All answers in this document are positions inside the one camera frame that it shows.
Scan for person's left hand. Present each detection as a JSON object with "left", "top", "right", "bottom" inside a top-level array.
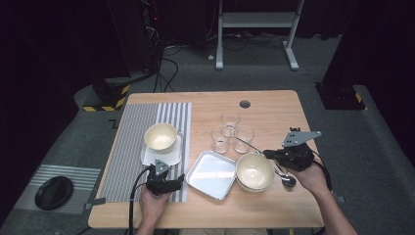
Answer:
[{"left": 139, "top": 190, "right": 173, "bottom": 226}]

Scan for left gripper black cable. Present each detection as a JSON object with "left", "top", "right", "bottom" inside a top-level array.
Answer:
[{"left": 128, "top": 164, "right": 155, "bottom": 235}]

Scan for cream bowl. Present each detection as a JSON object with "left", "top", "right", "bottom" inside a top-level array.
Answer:
[
  {"left": 235, "top": 152, "right": 276, "bottom": 190},
  {"left": 238, "top": 182, "right": 274, "bottom": 194},
  {"left": 144, "top": 122, "right": 179, "bottom": 155}
]

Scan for white metal stand frame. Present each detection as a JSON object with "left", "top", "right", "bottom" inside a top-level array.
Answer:
[{"left": 214, "top": 0, "right": 306, "bottom": 71}]

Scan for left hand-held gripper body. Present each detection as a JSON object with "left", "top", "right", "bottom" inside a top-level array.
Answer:
[{"left": 145, "top": 159, "right": 176, "bottom": 197}]

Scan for black round dish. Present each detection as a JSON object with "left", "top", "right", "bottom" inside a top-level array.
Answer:
[{"left": 34, "top": 175, "right": 74, "bottom": 212}]

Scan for dark equipment rack with wires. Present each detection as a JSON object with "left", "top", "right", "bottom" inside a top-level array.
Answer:
[{"left": 140, "top": 0, "right": 165, "bottom": 74}]

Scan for white square plate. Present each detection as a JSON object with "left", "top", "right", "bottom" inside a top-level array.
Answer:
[
  {"left": 140, "top": 131, "right": 184, "bottom": 166},
  {"left": 185, "top": 150, "right": 237, "bottom": 201}
]

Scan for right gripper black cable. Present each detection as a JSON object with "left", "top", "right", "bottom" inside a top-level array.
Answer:
[{"left": 309, "top": 150, "right": 334, "bottom": 194}]

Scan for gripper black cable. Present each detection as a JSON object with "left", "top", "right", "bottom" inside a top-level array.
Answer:
[
  {"left": 309, "top": 150, "right": 334, "bottom": 194},
  {"left": 128, "top": 164, "right": 155, "bottom": 235}
]

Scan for tangled dark cables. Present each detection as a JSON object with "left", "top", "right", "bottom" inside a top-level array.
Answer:
[{"left": 223, "top": 30, "right": 290, "bottom": 52}]

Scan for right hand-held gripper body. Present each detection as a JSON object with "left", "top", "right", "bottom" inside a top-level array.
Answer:
[{"left": 276, "top": 128, "right": 323, "bottom": 172}]

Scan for black stand base hazard tape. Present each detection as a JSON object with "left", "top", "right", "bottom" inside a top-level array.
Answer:
[
  {"left": 82, "top": 76, "right": 131, "bottom": 113},
  {"left": 313, "top": 81, "right": 368, "bottom": 111}
]

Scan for striped grey white placemat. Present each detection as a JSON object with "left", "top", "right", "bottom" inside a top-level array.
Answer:
[{"left": 101, "top": 102, "right": 193, "bottom": 204}]

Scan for black looped cables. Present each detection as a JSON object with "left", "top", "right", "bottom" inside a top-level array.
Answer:
[{"left": 151, "top": 45, "right": 180, "bottom": 93}]

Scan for person's right hand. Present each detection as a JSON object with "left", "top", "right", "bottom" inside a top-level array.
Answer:
[{"left": 286, "top": 163, "right": 328, "bottom": 198}]

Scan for small striped grey mat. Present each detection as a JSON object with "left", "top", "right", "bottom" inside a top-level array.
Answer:
[{"left": 13, "top": 164, "right": 102, "bottom": 215}]

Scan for clear drinking glass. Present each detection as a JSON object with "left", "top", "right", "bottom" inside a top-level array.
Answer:
[
  {"left": 220, "top": 111, "right": 242, "bottom": 137},
  {"left": 233, "top": 127, "right": 255, "bottom": 155},
  {"left": 210, "top": 127, "right": 231, "bottom": 155}
]

